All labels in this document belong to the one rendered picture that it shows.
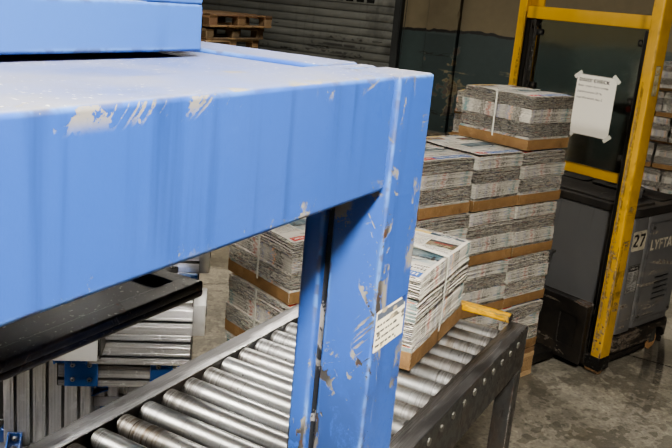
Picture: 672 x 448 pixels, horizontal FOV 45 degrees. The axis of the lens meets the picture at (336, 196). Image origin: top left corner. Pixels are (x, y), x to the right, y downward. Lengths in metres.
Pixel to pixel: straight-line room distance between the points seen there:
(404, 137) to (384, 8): 9.54
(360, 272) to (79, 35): 0.31
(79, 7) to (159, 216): 0.23
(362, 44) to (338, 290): 9.69
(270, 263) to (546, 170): 1.35
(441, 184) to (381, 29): 7.30
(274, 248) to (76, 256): 2.30
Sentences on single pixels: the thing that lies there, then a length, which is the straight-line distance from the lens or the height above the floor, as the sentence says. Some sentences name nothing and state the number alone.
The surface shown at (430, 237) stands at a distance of 2.07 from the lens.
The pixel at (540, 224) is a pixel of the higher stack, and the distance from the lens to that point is 3.59.
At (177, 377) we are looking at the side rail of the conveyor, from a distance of 1.77.
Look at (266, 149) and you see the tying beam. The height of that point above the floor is 1.51.
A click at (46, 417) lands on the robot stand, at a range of 2.63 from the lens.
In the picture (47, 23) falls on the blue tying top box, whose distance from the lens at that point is 0.61.
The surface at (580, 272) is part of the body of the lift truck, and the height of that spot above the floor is 0.41.
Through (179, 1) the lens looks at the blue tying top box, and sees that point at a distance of 0.70.
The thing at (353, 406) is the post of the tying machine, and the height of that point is 1.24.
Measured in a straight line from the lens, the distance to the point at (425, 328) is 1.92.
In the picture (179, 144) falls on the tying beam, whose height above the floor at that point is 1.52.
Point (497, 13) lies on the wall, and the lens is 9.73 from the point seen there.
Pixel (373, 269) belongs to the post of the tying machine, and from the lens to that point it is 0.71.
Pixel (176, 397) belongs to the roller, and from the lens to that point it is 1.70.
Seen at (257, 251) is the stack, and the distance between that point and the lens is 2.80.
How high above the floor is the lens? 1.61
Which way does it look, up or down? 14 degrees down
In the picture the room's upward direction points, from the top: 5 degrees clockwise
